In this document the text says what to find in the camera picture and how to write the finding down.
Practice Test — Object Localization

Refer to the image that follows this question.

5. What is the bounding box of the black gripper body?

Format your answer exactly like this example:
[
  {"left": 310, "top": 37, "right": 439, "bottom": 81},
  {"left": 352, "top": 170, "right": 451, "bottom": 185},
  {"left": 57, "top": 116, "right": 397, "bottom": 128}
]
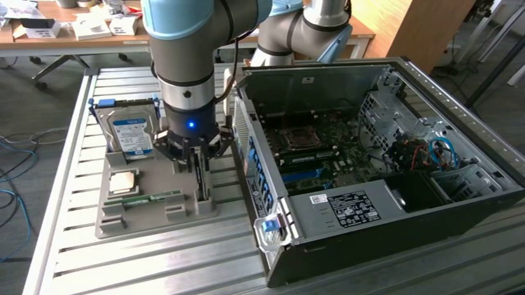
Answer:
[{"left": 165, "top": 103, "right": 220, "bottom": 149}]

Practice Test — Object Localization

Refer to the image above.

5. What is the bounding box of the green graphics card black fan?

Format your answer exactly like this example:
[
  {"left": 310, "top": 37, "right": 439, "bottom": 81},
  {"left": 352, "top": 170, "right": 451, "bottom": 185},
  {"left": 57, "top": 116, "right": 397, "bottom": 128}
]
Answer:
[{"left": 191, "top": 147, "right": 212, "bottom": 203}]

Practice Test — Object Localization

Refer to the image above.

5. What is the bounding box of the hard disk in blue caddy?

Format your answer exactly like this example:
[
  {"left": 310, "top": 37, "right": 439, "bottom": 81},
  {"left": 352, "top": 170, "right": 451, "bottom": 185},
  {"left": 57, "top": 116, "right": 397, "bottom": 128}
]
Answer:
[{"left": 89, "top": 93, "right": 165, "bottom": 160}]

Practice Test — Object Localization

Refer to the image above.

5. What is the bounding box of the grey parts rack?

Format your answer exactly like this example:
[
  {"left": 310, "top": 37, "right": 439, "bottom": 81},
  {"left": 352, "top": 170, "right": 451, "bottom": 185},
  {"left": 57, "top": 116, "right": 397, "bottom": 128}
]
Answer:
[{"left": 95, "top": 144, "right": 218, "bottom": 239}]

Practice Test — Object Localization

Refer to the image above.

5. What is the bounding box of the CPU chip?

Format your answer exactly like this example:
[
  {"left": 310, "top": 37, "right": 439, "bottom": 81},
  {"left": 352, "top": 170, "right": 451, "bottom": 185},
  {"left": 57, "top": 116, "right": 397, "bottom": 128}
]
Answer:
[{"left": 109, "top": 170, "right": 139, "bottom": 194}]

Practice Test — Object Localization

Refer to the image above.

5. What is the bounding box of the green RAM stick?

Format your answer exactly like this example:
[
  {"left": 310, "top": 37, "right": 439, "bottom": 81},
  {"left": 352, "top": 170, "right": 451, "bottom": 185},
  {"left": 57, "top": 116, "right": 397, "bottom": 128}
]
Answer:
[
  {"left": 103, "top": 189, "right": 185, "bottom": 206},
  {"left": 282, "top": 152, "right": 336, "bottom": 164}
]

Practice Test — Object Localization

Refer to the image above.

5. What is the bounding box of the CPU socket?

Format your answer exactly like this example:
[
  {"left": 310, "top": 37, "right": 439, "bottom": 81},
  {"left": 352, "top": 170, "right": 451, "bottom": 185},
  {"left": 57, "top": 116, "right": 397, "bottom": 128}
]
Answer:
[{"left": 285, "top": 125, "right": 325, "bottom": 151}]

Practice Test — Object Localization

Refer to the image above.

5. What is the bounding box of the blue expansion slot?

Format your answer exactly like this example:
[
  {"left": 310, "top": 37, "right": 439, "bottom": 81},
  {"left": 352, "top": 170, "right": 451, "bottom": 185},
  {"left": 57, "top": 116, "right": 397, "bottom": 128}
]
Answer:
[{"left": 282, "top": 170, "right": 325, "bottom": 183}]

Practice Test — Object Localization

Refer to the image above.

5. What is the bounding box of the blue case latch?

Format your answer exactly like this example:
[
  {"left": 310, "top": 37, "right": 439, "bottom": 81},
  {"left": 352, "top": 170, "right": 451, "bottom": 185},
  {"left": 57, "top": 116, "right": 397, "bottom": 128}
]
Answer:
[{"left": 262, "top": 216, "right": 282, "bottom": 233}]

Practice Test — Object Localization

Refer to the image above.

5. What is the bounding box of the grey power supply unit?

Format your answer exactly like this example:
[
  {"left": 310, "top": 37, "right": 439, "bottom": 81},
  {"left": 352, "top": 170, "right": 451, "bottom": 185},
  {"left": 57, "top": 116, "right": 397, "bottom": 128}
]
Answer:
[{"left": 286, "top": 179, "right": 405, "bottom": 243}]

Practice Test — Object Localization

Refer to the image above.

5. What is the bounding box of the green motherboard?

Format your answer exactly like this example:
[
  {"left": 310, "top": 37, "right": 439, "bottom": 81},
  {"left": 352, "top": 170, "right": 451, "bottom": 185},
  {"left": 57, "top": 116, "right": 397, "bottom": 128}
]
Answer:
[{"left": 262, "top": 118, "right": 387, "bottom": 196}]

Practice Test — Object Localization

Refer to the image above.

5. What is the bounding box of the small white box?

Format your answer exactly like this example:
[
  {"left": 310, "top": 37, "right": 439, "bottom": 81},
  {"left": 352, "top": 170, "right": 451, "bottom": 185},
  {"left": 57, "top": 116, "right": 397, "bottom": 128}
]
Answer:
[{"left": 109, "top": 17, "right": 139, "bottom": 36}]

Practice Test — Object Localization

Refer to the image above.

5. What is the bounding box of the wooden desk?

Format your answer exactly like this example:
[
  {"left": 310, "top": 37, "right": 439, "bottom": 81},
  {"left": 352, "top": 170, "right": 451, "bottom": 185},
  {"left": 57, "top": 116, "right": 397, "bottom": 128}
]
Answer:
[{"left": 0, "top": 0, "right": 377, "bottom": 90}]

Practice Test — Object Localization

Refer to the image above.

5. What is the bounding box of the white box round insert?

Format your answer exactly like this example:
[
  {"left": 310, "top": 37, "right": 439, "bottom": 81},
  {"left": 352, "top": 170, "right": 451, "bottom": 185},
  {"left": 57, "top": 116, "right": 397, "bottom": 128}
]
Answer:
[{"left": 71, "top": 14, "right": 113, "bottom": 41}]

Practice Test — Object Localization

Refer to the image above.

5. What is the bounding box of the white box black lid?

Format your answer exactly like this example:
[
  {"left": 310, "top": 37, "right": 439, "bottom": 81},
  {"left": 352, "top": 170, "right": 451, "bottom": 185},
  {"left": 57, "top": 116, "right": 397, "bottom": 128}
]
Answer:
[{"left": 21, "top": 18, "right": 63, "bottom": 39}]

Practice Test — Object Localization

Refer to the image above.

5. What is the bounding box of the black open PC case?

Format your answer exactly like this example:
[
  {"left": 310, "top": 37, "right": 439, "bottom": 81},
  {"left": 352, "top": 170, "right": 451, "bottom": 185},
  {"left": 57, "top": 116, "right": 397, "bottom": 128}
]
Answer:
[{"left": 224, "top": 56, "right": 525, "bottom": 289}]

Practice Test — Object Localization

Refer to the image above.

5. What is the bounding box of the black drive box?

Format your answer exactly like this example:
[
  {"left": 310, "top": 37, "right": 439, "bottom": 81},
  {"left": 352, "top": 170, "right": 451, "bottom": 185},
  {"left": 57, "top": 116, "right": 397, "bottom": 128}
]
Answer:
[{"left": 384, "top": 171, "right": 455, "bottom": 213}]

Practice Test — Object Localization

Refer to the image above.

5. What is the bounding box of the wooden cabinet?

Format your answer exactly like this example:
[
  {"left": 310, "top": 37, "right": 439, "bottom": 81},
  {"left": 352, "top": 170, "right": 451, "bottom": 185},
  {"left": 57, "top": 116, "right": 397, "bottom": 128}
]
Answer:
[{"left": 352, "top": 0, "right": 480, "bottom": 74}]

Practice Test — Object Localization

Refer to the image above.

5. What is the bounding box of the silver disk bay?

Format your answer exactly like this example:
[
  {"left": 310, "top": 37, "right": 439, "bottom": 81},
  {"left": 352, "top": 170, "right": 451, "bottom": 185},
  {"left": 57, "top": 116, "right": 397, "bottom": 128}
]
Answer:
[{"left": 431, "top": 163, "right": 508, "bottom": 203}]

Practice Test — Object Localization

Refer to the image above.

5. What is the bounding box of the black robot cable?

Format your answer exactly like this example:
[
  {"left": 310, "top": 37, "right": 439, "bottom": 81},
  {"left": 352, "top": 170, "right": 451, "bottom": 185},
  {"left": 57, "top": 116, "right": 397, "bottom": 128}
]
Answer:
[{"left": 214, "top": 27, "right": 248, "bottom": 104}]

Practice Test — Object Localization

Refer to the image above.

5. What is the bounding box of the white floor cable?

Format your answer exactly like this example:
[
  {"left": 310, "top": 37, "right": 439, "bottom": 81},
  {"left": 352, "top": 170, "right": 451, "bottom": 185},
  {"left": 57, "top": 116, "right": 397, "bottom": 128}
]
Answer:
[{"left": 0, "top": 127, "right": 70, "bottom": 146}]

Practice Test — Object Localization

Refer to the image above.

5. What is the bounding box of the blue floor cable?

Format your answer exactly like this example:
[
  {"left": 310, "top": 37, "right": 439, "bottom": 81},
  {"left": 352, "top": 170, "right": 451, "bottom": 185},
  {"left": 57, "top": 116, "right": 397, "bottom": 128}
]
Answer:
[{"left": 0, "top": 189, "right": 34, "bottom": 264}]

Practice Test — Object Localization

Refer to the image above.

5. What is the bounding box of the blue wire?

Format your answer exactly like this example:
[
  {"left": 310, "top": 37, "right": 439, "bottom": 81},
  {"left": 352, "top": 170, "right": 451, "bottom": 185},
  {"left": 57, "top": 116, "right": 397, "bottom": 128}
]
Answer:
[{"left": 429, "top": 136, "right": 460, "bottom": 171}]

